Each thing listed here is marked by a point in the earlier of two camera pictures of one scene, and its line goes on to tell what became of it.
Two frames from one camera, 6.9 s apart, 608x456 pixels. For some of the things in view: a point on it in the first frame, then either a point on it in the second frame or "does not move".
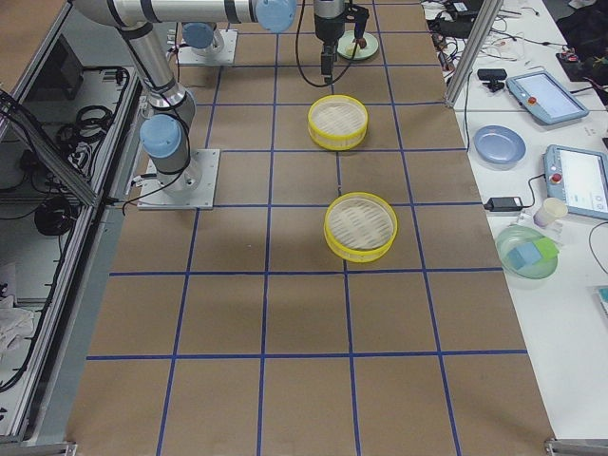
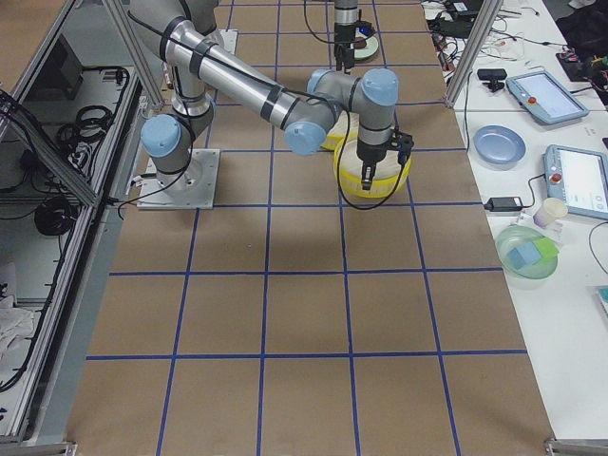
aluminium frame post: x=484 y=21 does not move
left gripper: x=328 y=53 → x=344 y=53
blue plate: x=498 y=144 does not move
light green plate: x=346 y=46 does not move
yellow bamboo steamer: x=360 y=227 → x=389 y=175
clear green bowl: x=526 y=254 does not move
